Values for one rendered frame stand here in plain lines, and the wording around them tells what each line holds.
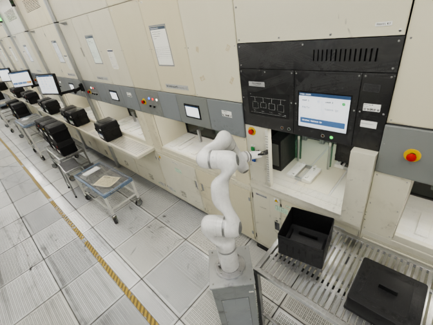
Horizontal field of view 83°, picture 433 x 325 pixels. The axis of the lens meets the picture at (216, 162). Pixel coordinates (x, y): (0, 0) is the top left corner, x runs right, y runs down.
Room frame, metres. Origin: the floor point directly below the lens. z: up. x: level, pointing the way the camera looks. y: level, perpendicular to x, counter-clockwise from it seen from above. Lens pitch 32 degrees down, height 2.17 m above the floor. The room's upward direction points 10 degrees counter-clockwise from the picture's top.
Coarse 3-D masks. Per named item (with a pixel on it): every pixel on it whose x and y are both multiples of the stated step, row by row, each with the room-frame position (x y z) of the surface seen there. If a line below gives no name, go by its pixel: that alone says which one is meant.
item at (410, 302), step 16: (368, 272) 0.73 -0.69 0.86; (384, 272) 0.71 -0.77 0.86; (352, 288) 0.66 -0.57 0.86; (368, 288) 0.65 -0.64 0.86; (384, 288) 0.63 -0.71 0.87; (400, 288) 0.62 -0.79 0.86; (416, 288) 0.61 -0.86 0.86; (352, 304) 0.61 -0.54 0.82; (368, 304) 0.58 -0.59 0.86; (384, 304) 0.56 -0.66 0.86; (400, 304) 0.55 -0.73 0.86; (416, 304) 0.54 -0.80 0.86; (368, 320) 0.55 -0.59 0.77; (384, 320) 0.51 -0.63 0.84; (400, 320) 0.49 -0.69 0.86; (416, 320) 0.48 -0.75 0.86
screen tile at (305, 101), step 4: (304, 100) 1.35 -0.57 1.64; (308, 100) 1.34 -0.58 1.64; (312, 100) 1.32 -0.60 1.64; (320, 100) 1.28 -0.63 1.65; (304, 104) 1.35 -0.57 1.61; (308, 104) 1.33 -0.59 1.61; (312, 104) 1.32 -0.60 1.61; (316, 104) 1.30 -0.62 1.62; (320, 104) 1.28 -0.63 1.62; (304, 108) 1.35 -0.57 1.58; (316, 108) 1.30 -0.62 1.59; (320, 108) 1.28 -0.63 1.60; (300, 112) 1.37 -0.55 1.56; (304, 112) 1.35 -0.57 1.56; (308, 112) 1.33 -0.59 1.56; (312, 112) 1.32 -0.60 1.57; (316, 112) 1.30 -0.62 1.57; (320, 112) 1.28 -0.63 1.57; (312, 116) 1.31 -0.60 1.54; (316, 116) 1.29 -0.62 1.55; (320, 116) 1.28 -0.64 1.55
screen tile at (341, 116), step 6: (324, 102) 1.27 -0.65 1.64; (330, 102) 1.24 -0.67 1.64; (336, 102) 1.22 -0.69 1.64; (342, 102) 1.20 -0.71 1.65; (336, 108) 1.22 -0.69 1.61; (342, 108) 1.19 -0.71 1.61; (324, 114) 1.26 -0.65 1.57; (330, 114) 1.24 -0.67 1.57; (336, 114) 1.21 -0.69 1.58; (342, 114) 1.19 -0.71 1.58; (336, 120) 1.21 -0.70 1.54; (342, 120) 1.19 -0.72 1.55
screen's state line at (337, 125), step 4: (300, 120) 1.37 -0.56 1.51; (304, 120) 1.35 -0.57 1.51; (308, 120) 1.33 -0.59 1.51; (312, 120) 1.31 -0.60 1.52; (316, 120) 1.29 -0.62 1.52; (320, 120) 1.28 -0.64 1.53; (320, 124) 1.27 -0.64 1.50; (324, 124) 1.26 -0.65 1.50; (328, 124) 1.24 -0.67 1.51; (332, 124) 1.22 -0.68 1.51; (336, 124) 1.21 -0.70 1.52; (340, 124) 1.19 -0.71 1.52; (344, 124) 1.18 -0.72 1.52; (340, 128) 1.19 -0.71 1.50
